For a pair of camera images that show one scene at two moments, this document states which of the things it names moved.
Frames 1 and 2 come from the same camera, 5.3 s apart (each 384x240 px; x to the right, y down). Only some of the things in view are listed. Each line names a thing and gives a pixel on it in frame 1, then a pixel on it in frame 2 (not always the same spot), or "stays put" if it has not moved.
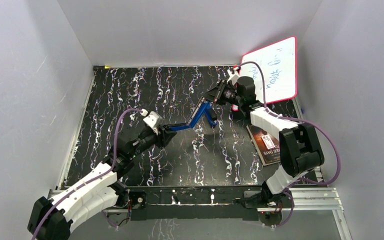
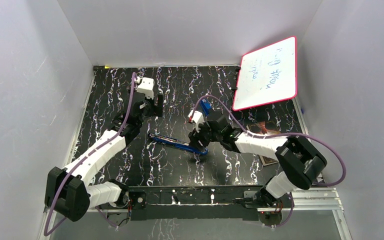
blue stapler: x=203 y=106 → x=181 y=144
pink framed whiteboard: x=278 y=62 stays put
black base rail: x=192 y=203 stays put
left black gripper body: x=148 y=139 → x=149 y=104
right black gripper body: x=226 y=93 → x=205 y=135
